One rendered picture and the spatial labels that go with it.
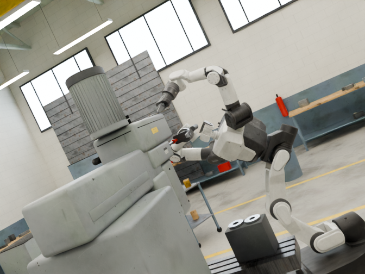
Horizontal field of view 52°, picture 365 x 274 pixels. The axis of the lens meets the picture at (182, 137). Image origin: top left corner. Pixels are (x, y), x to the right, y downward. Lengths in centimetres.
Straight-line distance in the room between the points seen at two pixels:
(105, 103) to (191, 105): 801
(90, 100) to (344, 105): 816
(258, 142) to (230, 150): 19
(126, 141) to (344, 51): 803
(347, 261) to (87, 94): 185
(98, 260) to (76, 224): 15
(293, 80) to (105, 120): 789
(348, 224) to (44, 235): 197
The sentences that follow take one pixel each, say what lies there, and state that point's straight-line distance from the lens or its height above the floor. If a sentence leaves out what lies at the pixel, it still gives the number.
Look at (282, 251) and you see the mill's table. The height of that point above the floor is 96.
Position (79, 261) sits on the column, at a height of 151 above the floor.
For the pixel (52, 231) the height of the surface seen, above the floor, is 164.
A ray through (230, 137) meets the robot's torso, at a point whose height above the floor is 157.
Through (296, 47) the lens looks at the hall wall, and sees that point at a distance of 945.
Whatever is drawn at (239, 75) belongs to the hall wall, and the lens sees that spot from 951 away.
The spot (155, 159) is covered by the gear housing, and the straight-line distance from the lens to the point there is 194.
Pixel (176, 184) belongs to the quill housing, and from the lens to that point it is 211.
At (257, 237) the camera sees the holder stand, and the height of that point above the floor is 107.
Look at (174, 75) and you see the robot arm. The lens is 234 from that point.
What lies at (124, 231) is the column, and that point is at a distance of 129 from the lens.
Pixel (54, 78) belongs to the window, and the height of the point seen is 435.
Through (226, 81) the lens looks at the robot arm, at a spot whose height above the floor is 189.
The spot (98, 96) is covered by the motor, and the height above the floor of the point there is 207.
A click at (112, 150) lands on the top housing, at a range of 192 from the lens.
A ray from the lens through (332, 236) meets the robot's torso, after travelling 270.
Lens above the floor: 181
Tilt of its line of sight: 3 degrees down
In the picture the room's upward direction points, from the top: 25 degrees counter-clockwise
